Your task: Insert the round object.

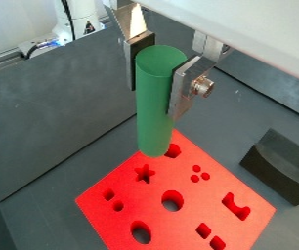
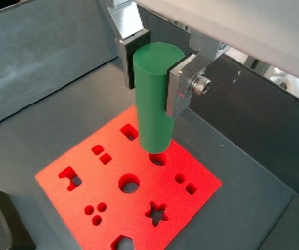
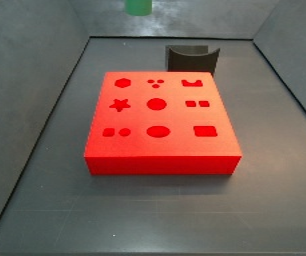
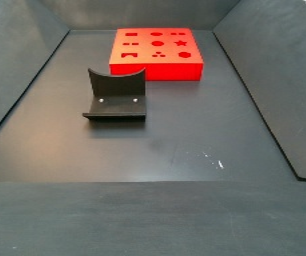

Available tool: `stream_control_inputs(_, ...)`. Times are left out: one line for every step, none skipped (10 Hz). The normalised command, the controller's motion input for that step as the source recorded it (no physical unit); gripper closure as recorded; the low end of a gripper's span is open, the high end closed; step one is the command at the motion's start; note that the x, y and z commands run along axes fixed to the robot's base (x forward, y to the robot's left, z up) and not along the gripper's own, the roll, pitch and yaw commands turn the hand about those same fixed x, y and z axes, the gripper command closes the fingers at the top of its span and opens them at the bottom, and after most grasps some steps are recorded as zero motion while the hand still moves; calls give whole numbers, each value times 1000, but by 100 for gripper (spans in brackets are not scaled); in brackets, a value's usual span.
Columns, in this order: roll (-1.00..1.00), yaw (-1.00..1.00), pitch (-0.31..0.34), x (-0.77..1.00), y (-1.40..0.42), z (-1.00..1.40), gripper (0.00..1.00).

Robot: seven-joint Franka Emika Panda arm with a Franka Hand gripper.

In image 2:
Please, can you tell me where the green cylinder peg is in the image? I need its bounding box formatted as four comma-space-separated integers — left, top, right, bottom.
134, 42, 184, 154

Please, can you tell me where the red shape sorting board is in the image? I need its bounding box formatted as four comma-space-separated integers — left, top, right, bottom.
36, 108, 222, 250

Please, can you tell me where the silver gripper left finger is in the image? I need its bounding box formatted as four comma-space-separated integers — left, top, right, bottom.
105, 0, 151, 89

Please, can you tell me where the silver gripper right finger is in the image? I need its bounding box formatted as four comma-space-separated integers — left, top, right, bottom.
166, 29, 230, 118

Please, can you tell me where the black object bottom left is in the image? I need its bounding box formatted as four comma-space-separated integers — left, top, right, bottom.
0, 191, 36, 250

